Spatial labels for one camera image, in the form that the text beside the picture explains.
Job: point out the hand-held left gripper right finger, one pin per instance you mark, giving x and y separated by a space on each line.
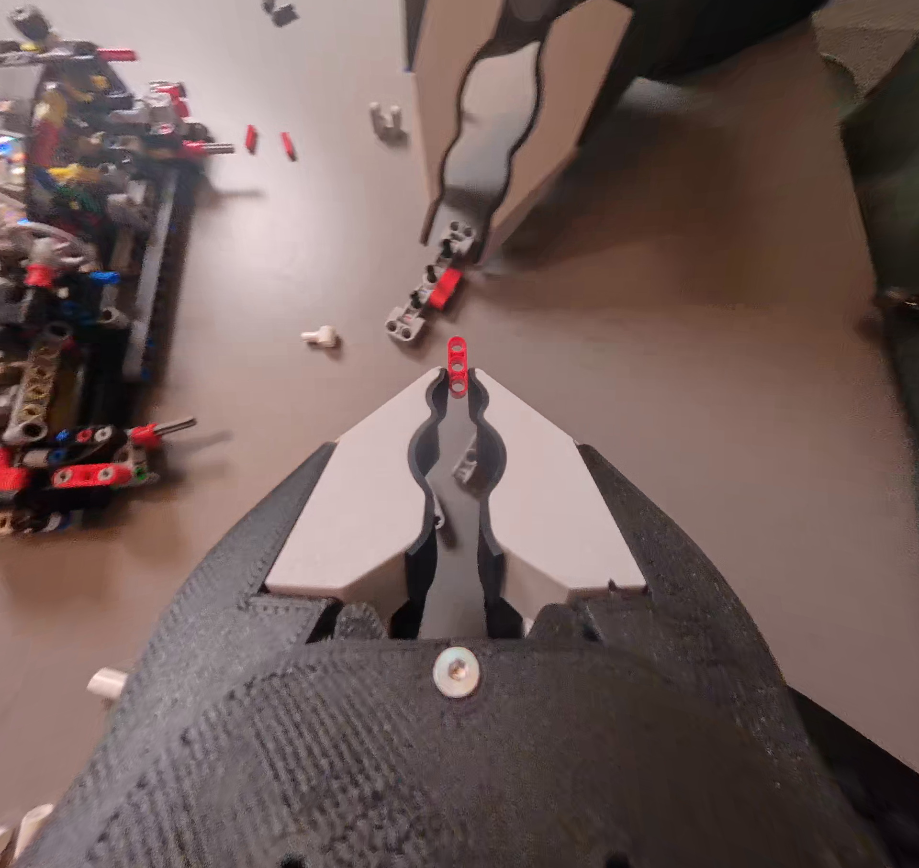
567 516

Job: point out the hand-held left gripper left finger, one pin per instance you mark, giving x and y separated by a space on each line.
344 516

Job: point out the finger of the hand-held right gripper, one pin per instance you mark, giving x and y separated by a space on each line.
449 57
574 93

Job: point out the white lego pin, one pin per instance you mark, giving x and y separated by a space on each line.
108 683
320 337
32 821

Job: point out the red lego beam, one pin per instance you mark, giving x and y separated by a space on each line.
456 365

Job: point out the grey lego assembly red piece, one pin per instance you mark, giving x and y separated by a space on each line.
429 286

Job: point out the grey lego fork connector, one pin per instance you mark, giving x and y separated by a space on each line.
388 123

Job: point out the small grey lego piece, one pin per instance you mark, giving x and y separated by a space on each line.
468 464

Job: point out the lego car model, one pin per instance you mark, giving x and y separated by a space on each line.
79 236

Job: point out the person in green sweatshirt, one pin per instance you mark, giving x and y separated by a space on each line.
890 186

